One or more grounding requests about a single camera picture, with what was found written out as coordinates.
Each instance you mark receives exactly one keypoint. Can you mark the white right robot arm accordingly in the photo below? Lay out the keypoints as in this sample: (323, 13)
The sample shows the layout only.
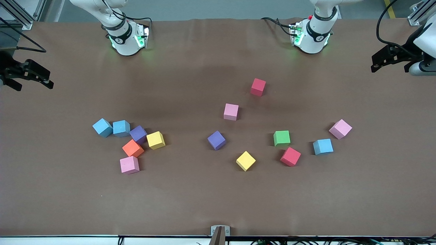
(124, 44)

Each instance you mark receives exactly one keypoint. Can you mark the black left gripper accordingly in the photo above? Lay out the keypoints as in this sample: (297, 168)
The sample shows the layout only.
(406, 54)

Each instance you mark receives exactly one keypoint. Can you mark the green foam cube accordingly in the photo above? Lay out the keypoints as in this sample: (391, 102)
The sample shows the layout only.
(281, 137)

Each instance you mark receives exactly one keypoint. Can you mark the pink foam cube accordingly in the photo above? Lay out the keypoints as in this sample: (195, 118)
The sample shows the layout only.
(231, 110)
(129, 164)
(340, 127)

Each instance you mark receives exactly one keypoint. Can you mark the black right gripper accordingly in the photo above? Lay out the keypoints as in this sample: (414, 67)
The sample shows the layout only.
(7, 70)

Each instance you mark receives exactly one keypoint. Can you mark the aluminium frame post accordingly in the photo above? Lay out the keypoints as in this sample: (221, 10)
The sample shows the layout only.
(27, 24)
(414, 21)

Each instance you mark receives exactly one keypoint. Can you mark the brown table mat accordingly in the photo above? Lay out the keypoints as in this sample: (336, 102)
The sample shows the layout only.
(218, 197)

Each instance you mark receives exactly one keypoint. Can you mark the orange foam cube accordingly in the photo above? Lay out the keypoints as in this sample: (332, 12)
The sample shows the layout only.
(132, 147)

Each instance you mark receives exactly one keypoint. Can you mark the red foam cube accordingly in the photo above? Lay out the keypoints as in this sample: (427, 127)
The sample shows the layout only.
(258, 85)
(290, 155)

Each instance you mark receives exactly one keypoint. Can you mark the yellow floor tape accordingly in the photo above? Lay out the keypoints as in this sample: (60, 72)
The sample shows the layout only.
(390, 9)

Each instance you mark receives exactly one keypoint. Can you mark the white table edge rail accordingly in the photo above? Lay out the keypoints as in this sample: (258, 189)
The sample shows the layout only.
(51, 241)

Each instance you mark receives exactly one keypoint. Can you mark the blue foam cube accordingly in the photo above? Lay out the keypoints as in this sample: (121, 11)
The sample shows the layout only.
(322, 145)
(102, 126)
(121, 127)

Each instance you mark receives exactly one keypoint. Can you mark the yellow foam cube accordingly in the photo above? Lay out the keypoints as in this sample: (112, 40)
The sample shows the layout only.
(245, 159)
(155, 139)

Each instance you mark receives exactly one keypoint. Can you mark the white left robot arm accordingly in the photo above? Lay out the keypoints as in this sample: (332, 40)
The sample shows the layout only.
(313, 42)

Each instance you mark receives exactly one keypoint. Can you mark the purple foam cube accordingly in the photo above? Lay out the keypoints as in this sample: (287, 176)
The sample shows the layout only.
(216, 139)
(138, 133)

